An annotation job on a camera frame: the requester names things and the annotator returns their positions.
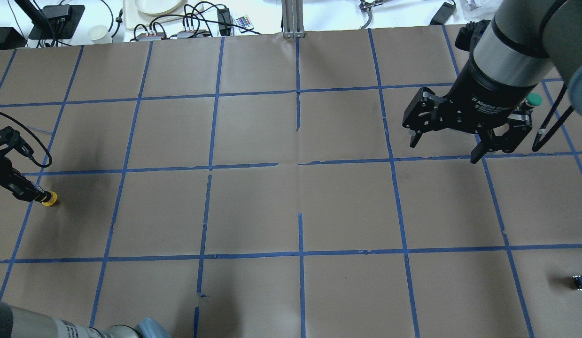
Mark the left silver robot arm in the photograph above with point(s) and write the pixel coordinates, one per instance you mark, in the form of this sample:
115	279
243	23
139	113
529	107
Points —
19	323

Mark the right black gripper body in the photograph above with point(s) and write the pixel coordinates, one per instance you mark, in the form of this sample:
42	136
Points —
483	96

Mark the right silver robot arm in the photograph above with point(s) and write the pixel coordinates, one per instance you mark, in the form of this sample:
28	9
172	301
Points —
508	57

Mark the yellow push button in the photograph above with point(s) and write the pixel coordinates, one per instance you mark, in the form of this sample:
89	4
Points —
49	199

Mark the white paper cup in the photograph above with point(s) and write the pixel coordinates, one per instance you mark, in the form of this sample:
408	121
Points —
99	34

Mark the aluminium frame post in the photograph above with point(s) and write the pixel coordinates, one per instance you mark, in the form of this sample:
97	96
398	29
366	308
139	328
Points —
292	19

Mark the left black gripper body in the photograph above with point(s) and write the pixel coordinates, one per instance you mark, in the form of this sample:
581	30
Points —
0	172

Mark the rgb remote control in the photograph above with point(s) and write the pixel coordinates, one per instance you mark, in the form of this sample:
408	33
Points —
244	22

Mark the black power adapter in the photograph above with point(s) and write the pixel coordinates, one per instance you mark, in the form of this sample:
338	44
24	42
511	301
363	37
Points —
444	12

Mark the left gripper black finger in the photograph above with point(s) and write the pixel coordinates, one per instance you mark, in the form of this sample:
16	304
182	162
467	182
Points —
25	190

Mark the beige tray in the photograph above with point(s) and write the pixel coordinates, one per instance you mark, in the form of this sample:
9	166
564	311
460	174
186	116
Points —
133	17

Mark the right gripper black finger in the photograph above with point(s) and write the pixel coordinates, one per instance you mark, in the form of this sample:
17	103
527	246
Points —
425	114
519	126

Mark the black camera stand base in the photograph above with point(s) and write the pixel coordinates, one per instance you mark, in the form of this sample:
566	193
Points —
55	21

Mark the green push button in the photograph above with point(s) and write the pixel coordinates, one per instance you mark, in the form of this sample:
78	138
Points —
531	101

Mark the beige round plate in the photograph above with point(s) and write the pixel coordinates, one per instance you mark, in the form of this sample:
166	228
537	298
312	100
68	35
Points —
157	7

